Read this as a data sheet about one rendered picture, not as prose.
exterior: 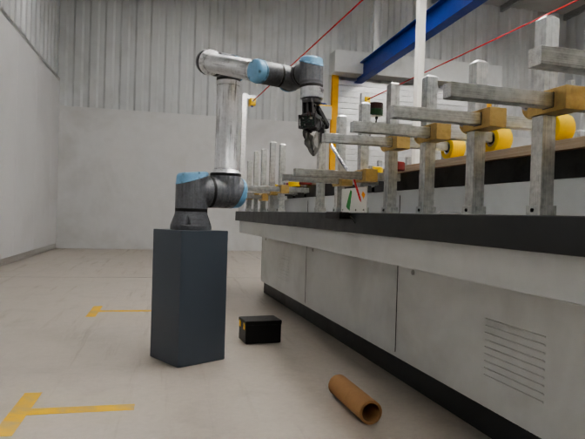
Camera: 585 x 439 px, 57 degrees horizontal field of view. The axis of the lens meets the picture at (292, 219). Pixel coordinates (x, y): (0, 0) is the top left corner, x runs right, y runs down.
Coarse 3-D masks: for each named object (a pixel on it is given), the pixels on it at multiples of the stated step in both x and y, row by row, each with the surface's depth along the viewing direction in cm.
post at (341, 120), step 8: (344, 120) 239; (336, 128) 242; (344, 128) 239; (336, 144) 241; (344, 152) 240; (336, 160) 241; (344, 160) 240; (336, 168) 241; (336, 192) 240; (336, 200) 240
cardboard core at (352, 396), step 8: (336, 376) 206; (344, 376) 206; (328, 384) 207; (336, 384) 201; (344, 384) 197; (352, 384) 196; (336, 392) 199; (344, 392) 193; (352, 392) 189; (360, 392) 188; (344, 400) 192; (352, 400) 186; (360, 400) 182; (368, 400) 180; (352, 408) 185; (360, 408) 179; (368, 408) 188; (376, 408) 182; (360, 416) 178; (368, 416) 184; (376, 416) 181; (368, 424) 179
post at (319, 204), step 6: (324, 144) 264; (324, 150) 265; (318, 156) 265; (324, 156) 265; (318, 162) 265; (324, 162) 265; (318, 168) 265; (324, 168) 265; (318, 186) 264; (324, 186) 265; (318, 192) 264; (324, 192) 265; (318, 198) 264; (324, 198) 265; (318, 204) 264; (324, 204) 265; (318, 210) 264; (324, 210) 265
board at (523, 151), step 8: (584, 136) 133; (560, 144) 141; (568, 144) 138; (576, 144) 135; (584, 144) 133; (488, 152) 169; (496, 152) 165; (504, 152) 162; (512, 152) 159; (520, 152) 155; (528, 152) 152; (440, 160) 196; (448, 160) 191; (456, 160) 186; (464, 160) 182; (488, 160) 170; (408, 168) 219; (416, 168) 212; (312, 184) 338
